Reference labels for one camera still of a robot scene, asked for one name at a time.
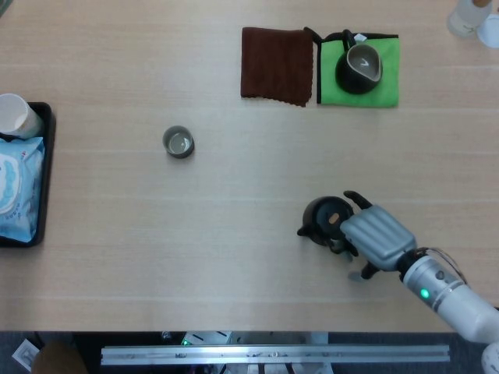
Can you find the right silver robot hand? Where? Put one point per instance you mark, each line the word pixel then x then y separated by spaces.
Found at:
pixel 378 237

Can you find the small grey tea cup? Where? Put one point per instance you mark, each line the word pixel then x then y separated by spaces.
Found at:
pixel 178 142

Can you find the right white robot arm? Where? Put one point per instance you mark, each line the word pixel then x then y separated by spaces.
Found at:
pixel 456 304

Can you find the black tea pitcher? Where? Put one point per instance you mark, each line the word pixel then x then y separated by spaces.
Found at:
pixel 351 82

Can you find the green cloth with black trim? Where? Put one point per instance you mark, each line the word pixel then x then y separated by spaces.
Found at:
pixel 331 85

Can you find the brown folded cloth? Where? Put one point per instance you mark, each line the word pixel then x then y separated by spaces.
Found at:
pixel 277 66

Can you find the frosted glass bottle wooden cap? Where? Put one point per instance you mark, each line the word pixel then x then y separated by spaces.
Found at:
pixel 464 19

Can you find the white round lid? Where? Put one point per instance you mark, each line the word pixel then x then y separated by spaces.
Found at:
pixel 491 31

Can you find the black plastic tray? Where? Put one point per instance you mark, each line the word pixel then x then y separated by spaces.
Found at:
pixel 48 156

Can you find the brown orange stool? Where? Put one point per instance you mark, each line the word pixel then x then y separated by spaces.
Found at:
pixel 58 358

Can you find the blue wet wipes pack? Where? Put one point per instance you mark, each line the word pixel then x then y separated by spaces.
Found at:
pixel 23 187

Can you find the white floor socket plate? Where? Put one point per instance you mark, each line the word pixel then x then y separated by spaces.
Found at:
pixel 25 353

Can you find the white paper cup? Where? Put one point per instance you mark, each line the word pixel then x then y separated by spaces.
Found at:
pixel 15 113

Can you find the aluminium profile rail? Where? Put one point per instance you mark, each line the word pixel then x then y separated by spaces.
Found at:
pixel 273 354

